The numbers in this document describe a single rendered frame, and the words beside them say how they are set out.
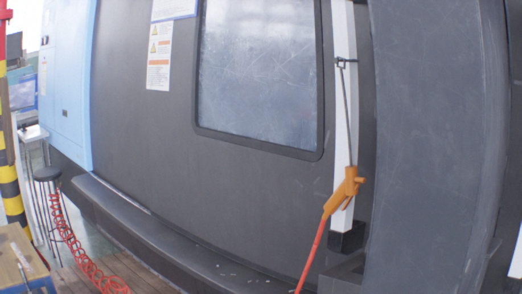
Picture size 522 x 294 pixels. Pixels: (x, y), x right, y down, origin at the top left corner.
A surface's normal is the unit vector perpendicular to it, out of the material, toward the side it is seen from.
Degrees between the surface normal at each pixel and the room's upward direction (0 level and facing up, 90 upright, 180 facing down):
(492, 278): 87
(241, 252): 87
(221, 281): 31
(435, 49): 88
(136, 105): 87
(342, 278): 4
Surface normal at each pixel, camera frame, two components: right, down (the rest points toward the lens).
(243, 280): -0.04, -0.97
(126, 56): -0.72, 0.15
